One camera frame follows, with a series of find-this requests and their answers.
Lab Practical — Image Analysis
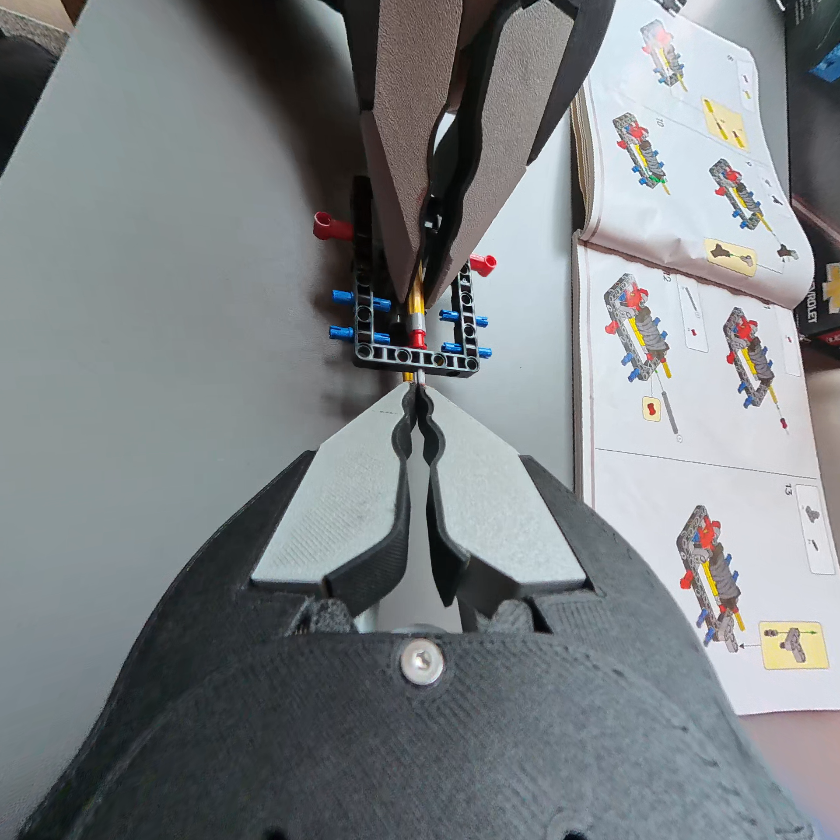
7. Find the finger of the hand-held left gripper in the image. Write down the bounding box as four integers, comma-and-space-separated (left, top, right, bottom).
422, 0, 581, 309
360, 0, 465, 306

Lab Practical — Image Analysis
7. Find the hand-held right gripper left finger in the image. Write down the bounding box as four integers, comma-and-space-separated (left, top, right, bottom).
251, 382, 417, 618

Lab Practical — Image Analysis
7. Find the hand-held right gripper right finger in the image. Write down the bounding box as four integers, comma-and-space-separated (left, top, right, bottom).
420, 385, 588, 624

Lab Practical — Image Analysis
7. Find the black lego frame assembly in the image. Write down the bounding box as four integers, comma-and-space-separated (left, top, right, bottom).
313, 174, 498, 386

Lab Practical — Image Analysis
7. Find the lego instruction booklet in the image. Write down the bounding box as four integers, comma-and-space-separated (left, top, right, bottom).
569, 0, 832, 718

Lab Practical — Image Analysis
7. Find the black lego set box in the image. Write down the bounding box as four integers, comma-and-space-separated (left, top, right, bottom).
783, 0, 840, 360

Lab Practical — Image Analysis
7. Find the person's dark clothing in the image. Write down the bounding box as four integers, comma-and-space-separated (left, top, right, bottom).
0, 33, 61, 173

